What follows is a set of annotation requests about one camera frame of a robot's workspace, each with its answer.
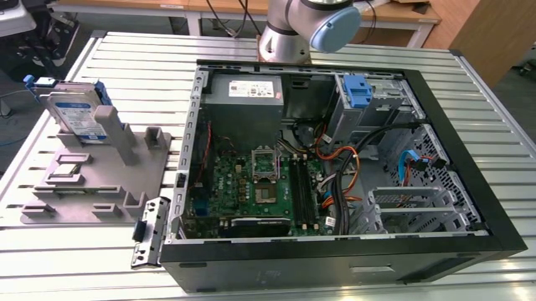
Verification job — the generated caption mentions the yellow black power cable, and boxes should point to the yellow black power cable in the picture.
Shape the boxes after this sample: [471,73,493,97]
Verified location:
[276,137,314,157]

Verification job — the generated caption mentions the grey parts rack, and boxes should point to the grey parts rack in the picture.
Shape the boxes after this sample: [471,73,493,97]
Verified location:
[18,105,173,224]

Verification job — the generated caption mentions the grey power supply unit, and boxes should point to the grey power supply unit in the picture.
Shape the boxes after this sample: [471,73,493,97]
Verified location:
[200,74,286,151]

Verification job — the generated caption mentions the hard disk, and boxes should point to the hard disk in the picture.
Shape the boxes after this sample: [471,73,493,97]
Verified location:
[24,74,111,145]

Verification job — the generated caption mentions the orange red power wire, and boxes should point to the orange red power wire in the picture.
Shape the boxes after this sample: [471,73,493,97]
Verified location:
[411,155,447,172]

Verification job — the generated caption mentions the black cable bundle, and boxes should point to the black cable bundle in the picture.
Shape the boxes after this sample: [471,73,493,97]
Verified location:
[335,123,421,236]

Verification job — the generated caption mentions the CPU socket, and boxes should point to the CPU socket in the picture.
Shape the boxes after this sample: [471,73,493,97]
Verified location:
[254,182,283,205]

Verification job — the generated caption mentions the metal optical drive cage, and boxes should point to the metal optical drive cage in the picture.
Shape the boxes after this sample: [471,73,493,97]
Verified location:
[328,72,427,149]

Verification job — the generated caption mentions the green RAM stick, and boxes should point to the green RAM stick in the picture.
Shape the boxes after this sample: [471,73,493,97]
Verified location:
[34,186,119,194]

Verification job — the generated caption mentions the wooden desk white frame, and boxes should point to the wooden desk white frame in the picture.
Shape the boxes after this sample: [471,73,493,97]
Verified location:
[199,0,442,48]
[57,0,203,36]

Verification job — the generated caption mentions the metal disk bay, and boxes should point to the metal disk bay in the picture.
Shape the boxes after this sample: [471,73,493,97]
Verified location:
[366,186,482,235]

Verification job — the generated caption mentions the blue drive latch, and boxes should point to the blue drive latch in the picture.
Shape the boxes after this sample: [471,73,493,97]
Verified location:
[340,75,374,110]

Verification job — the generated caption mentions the blue data wire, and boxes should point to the blue data wire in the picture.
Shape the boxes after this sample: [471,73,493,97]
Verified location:
[398,149,422,189]

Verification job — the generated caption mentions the green motherboard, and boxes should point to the green motherboard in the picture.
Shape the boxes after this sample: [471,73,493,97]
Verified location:
[183,147,336,238]

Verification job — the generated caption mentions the tan wooden cabinet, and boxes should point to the tan wooden cabinet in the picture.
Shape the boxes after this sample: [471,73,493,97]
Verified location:
[449,0,536,89]

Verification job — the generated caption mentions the black graphics card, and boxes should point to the black graphics card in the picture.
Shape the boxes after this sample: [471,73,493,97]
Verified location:
[216,216,292,239]

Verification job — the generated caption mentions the metal expansion slot latch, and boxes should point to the metal expansion slot latch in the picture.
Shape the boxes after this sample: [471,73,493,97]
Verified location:
[129,196,172,270]

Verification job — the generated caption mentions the black RAM slot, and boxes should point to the black RAM slot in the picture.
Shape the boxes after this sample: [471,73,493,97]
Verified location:
[306,155,322,229]
[300,155,316,229]
[294,155,310,229]
[288,155,304,229]

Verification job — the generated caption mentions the orange yellow wire bundle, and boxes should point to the orange yellow wire bundle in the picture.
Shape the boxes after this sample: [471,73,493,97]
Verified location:
[312,144,364,210]

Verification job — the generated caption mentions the black chair base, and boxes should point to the black chair base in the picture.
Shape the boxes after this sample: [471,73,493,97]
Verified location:
[510,57,536,76]

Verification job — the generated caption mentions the thin red wire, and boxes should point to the thin red wire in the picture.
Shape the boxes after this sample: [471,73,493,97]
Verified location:
[192,120,213,189]

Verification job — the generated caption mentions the black PC case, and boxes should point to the black PC case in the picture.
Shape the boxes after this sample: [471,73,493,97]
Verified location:
[157,58,528,294]

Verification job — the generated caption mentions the metal socket cover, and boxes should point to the metal socket cover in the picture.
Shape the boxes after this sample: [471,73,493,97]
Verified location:
[250,147,280,183]

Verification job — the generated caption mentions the silver CPU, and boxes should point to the silver CPU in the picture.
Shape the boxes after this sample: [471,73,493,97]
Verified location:
[49,162,80,177]

